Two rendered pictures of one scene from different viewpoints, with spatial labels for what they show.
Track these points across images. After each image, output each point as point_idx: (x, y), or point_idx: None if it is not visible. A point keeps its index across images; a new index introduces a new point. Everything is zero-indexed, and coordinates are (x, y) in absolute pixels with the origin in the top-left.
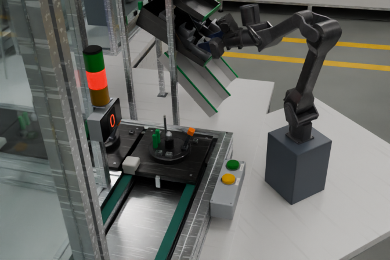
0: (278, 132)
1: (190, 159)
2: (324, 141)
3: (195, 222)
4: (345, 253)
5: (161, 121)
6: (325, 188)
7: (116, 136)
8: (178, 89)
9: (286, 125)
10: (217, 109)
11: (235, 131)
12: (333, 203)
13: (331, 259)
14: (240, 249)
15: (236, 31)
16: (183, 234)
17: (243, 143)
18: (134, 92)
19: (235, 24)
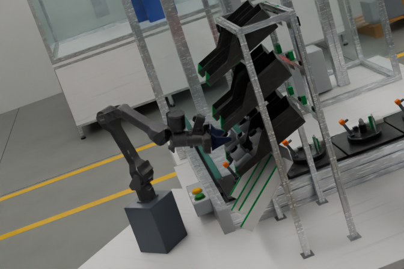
0: (164, 193)
1: (231, 182)
2: (128, 205)
3: (201, 172)
4: (121, 232)
5: (317, 220)
6: (140, 253)
7: (295, 158)
8: (345, 250)
9: (160, 199)
10: (275, 256)
11: (237, 249)
12: (132, 248)
13: (128, 226)
14: (183, 204)
15: (190, 129)
16: (203, 167)
17: (222, 245)
18: (388, 222)
19: (193, 127)
